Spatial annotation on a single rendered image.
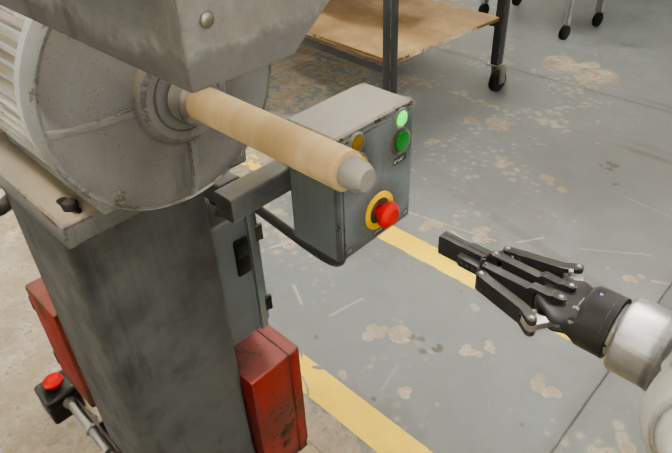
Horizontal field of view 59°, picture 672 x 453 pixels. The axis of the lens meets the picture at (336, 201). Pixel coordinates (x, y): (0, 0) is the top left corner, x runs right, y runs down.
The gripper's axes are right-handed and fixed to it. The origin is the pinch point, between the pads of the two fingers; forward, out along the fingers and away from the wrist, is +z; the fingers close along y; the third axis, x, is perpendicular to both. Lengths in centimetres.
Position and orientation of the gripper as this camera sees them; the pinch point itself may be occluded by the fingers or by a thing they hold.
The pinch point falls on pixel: (463, 252)
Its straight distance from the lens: 80.1
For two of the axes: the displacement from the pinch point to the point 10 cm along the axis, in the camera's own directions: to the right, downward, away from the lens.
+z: -7.2, -3.7, 5.9
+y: 6.9, -4.4, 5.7
